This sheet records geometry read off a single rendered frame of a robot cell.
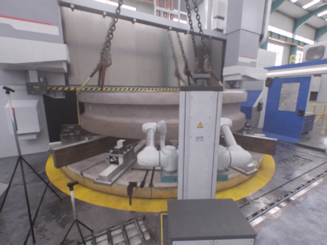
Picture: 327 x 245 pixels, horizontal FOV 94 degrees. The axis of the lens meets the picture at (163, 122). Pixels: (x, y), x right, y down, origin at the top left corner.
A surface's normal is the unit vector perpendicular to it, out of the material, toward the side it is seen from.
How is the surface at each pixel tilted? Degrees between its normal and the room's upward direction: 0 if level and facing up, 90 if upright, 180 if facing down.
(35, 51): 90
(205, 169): 90
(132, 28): 90
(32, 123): 90
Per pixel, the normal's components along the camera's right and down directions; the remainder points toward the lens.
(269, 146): -0.61, 0.15
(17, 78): 0.47, 0.17
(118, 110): -0.36, 0.18
